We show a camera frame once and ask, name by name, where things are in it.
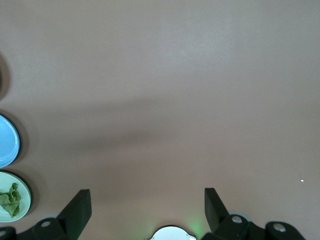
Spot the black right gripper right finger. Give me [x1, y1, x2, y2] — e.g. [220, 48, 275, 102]
[201, 187, 251, 240]

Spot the light green round plate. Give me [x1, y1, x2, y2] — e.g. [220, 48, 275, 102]
[0, 170, 33, 223]

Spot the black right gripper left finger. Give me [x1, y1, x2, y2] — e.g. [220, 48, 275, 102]
[27, 189, 92, 240]

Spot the green lettuce leaf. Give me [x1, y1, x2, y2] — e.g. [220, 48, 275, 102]
[0, 182, 21, 219]

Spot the blue round plate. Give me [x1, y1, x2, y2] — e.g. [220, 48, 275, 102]
[0, 114, 21, 169]

